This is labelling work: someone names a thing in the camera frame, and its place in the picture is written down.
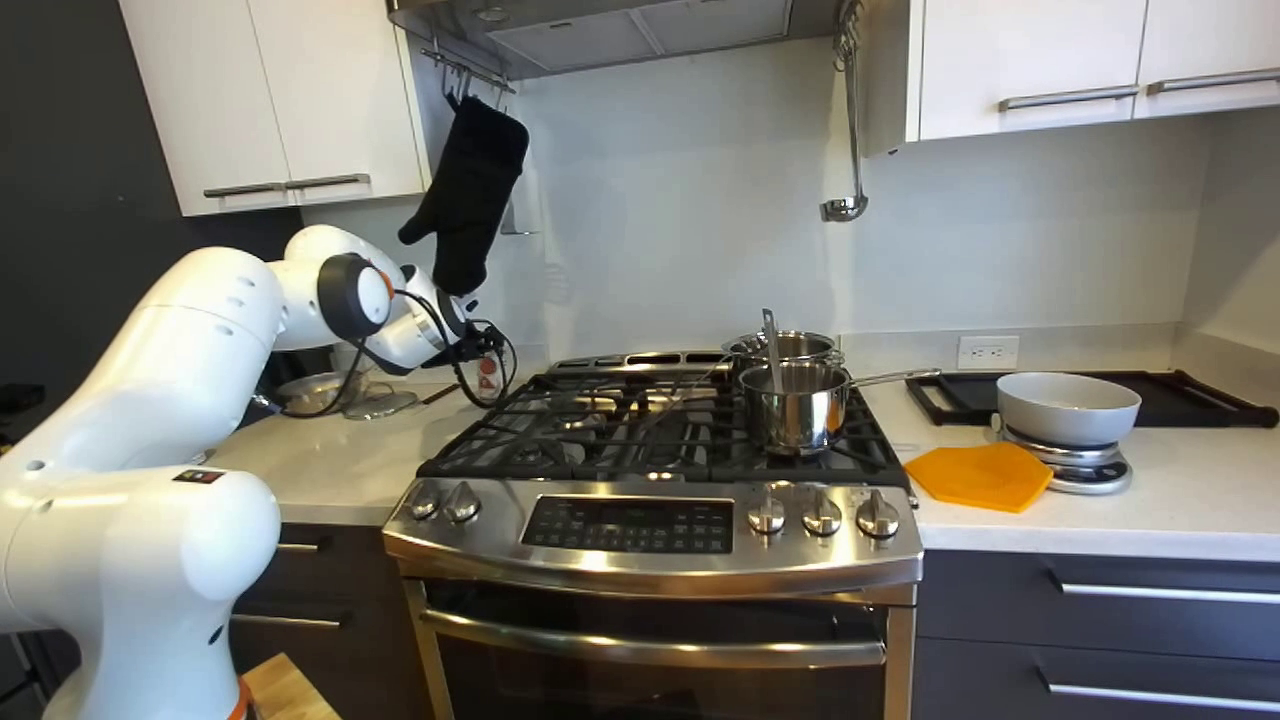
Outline black flat tray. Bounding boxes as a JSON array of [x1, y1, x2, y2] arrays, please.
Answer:
[[903, 364, 1280, 431]]

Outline steel saucepan with long handle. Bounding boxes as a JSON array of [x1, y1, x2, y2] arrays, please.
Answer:
[[735, 358, 940, 465]]

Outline long silver drawer handle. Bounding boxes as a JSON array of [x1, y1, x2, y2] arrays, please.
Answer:
[[1038, 675, 1280, 714], [1048, 570, 1280, 610]]

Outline thin black camera cable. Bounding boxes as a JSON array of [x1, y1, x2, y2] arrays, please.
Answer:
[[267, 282, 518, 423]]

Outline hanging metal ladle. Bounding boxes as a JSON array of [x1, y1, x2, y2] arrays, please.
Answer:
[[817, 8, 874, 228]]

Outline black oven control panel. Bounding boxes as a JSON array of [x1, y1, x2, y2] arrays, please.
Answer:
[[518, 490, 740, 561]]

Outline white upper cabinet double door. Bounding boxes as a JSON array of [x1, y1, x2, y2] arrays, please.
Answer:
[[901, 0, 1280, 147]]

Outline dark lower drawer cabinet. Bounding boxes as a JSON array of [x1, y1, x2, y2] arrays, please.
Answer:
[[227, 524, 432, 720]]

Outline grey mixing bowl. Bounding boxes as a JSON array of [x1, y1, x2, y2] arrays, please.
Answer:
[[992, 367, 1146, 452]]

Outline round glass lid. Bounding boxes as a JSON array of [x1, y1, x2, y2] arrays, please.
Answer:
[[267, 367, 418, 429]]

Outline steel pot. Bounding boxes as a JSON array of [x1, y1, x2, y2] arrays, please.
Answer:
[[724, 326, 848, 374]]

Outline orange silicone mat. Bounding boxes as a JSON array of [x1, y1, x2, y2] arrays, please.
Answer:
[[903, 439, 1058, 518]]

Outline stainless steel gas range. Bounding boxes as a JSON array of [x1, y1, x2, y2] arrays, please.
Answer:
[[378, 345, 928, 720]]

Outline black oven mitt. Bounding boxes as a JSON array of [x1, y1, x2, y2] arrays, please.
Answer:
[[391, 90, 530, 301]]

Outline silver kitchen scale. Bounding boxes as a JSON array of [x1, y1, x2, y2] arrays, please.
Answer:
[[1001, 423, 1135, 501]]

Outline white wall outlet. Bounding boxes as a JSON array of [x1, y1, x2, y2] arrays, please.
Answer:
[[952, 326, 1022, 374]]

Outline black cast iron stove grate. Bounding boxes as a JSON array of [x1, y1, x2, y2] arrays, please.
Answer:
[[416, 352, 911, 489]]

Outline white upper cabinet beside wall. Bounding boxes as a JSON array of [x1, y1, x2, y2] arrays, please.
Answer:
[[116, 0, 436, 222]]

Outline grey range hood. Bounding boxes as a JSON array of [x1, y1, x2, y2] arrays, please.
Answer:
[[384, 0, 860, 87]]

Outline metal utensil in saucepan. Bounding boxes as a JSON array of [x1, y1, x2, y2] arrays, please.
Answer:
[[755, 305, 791, 391]]

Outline silver oven door handle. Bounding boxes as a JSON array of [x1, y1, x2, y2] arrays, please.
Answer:
[[416, 602, 892, 673]]

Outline light wooden board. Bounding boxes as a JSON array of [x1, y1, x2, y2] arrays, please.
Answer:
[[235, 646, 349, 720]]

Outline dark lower cabinet wide drawers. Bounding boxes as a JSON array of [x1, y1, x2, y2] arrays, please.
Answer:
[[911, 549, 1280, 720]]

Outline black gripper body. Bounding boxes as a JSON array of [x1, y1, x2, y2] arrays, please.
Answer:
[[439, 317, 515, 382]]

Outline silver upper cabinet handle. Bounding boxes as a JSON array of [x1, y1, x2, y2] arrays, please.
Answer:
[[1145, 62, 1280, 99], [992, 79, 1145, 116], [196, 168, 374, 204]]

